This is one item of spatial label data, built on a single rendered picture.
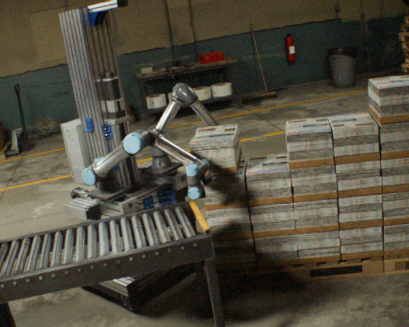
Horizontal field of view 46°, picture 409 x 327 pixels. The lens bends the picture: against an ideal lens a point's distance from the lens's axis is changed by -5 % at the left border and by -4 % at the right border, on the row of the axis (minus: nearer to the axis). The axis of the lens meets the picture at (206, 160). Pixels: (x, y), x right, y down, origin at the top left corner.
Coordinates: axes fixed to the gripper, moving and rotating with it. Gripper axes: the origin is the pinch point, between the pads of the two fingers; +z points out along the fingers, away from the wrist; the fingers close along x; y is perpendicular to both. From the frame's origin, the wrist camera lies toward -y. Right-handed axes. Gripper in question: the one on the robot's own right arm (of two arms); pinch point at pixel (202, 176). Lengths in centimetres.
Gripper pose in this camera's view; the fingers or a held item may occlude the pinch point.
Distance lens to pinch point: 324.7
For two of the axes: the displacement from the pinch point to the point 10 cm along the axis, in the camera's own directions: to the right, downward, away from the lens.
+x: -9.8, 0.9, 1.6
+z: 1.3, -3.1, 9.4
